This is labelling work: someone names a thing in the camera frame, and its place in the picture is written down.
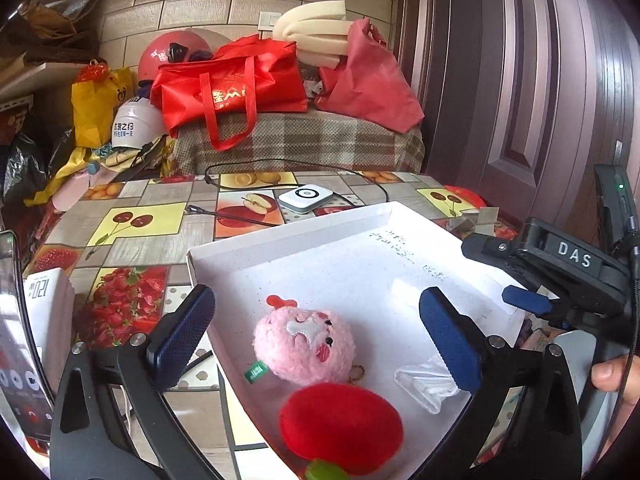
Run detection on red tote bag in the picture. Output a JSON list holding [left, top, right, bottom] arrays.
[[150, 35, 309, 152]]

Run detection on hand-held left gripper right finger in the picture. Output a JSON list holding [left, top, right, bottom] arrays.
[[419, 287, 594, 480]]

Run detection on white helmet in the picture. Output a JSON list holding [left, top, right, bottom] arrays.
[[111, 95, 168, 151]]

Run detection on red round object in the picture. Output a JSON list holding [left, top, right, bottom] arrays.
[[444, 185, 487, 209]]

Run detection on brown door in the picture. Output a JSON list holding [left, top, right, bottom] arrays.
[[395, 0, 640, 241]]

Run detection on fruit print tablecloth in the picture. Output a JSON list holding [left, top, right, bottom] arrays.
[[37, 170, 531, 480]]

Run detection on white product box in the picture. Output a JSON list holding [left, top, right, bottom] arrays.
[[22, 267, 76, 392]]

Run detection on yellow bag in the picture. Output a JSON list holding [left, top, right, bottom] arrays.
[[71, 67, 135, 148]]

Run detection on black plastic bag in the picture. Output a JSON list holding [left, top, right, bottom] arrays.
[[2, 130, 51, 202]]

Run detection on red plastic bag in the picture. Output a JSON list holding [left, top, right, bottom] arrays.
[[317, 17, 426, 134]]

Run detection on pink plush toy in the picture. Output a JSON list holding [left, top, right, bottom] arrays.
[[242, 295, 357, 387]]

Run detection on white cardboard box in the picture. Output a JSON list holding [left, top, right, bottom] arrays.
[[186, 201, 528, 480]]

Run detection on person's right hand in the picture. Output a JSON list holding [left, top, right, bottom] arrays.
[[590, 354, 640, 461]]

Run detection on cardboard sheets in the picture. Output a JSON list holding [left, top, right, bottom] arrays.
[[0, 0, 108, 102]]

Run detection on clear plastic wrapper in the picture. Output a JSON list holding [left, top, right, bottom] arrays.
[[394, 355, 463, 415]]

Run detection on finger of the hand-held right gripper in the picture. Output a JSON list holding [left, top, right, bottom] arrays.
[[461, 233, 526, 272], [501, 284, 555, 317]]

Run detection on plaid cloth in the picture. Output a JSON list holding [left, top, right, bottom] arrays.
[[172, 107, 426, 178]]

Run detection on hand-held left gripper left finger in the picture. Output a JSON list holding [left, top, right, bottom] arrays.
[[50, 284, 222, 480]]

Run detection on white square device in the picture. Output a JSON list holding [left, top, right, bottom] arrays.
[[278, 184, 335, 215]]

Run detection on pink helmet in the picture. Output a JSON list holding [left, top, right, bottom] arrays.
[[137, 30, 216, 85]]

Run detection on smartphone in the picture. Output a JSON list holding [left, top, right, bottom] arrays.
[[0, 230, 56, 445]]

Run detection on cream foam pieces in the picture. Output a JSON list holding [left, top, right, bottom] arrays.
[[271, 0, 353, 68]]

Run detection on red plush apple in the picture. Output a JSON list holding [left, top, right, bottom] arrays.
[[278, 382, 405, 480]]

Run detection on black cable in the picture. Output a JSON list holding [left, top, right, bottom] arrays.
[[185, 160, 391, 228]]

